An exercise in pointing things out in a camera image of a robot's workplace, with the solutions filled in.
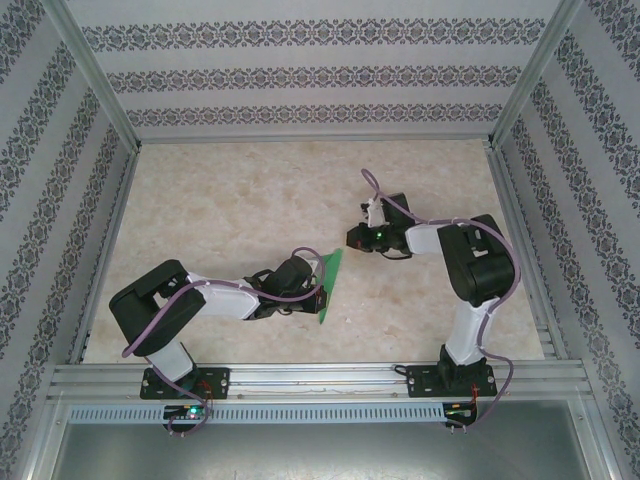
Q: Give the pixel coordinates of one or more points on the sheet metal tray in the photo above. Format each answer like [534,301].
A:
[320,455]

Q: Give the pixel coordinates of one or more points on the right controller circuit board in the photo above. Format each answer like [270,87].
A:
[457,411]

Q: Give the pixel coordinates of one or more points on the aluminium frame post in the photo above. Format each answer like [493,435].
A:
[95,75]
[534,75]

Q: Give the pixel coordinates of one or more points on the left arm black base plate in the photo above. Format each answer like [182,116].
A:
[220,382]

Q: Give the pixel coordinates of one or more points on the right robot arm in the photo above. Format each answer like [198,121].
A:
[475,270]

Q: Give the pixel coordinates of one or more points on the controller circuit board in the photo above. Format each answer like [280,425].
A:
[457,411]
[187,411]

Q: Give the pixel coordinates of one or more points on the left controller circuit board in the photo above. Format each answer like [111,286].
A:
[187,411]

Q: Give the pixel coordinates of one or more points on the green paper sheet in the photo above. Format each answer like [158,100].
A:
[332,270]

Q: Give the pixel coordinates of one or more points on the aluminium table side rail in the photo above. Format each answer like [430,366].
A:
[109,250]
[525,250]

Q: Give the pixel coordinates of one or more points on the aluminium frame leg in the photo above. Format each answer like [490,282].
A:
[45,440]
[597,440]

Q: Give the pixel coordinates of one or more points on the aluminium mounting rail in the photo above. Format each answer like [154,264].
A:
[320,377]

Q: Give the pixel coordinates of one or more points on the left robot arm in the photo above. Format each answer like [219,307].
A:
[140,295]

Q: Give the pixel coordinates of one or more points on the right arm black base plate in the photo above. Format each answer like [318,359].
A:
[422,382]

